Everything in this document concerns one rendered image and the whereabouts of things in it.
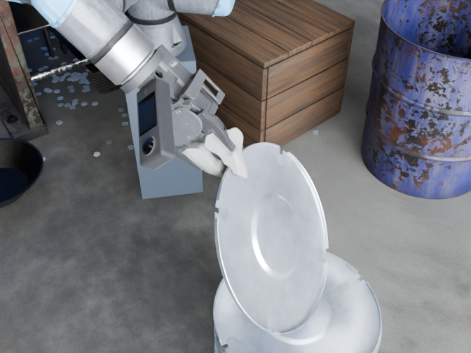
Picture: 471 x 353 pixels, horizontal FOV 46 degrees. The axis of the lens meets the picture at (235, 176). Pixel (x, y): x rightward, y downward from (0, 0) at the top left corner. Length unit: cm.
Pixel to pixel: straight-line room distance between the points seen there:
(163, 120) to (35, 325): 85
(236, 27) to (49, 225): 79
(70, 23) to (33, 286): 92
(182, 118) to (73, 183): 104
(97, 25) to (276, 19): 111
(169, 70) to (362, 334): 54
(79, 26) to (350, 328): 64
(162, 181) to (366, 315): 80
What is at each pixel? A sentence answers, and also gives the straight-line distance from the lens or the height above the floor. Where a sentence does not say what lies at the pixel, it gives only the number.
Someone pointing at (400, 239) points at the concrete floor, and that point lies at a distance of 160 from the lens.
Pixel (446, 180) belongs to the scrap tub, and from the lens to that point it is 169.
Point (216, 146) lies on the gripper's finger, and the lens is 76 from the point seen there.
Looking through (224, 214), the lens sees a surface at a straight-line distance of 77.
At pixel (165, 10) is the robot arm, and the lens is 136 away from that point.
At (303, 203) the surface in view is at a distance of 94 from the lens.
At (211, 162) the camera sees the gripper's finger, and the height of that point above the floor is 64.
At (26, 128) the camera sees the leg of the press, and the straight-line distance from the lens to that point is 196.
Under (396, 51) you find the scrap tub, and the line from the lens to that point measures 150.
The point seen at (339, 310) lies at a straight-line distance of 102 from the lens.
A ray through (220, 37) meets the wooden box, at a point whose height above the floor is 35.
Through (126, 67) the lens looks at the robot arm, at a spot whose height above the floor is 79.
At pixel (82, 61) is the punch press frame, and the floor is 18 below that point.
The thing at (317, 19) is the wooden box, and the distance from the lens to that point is 179.
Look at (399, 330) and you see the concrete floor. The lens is 142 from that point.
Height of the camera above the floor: 117
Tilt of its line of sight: 43 degrees down
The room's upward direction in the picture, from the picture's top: straight up
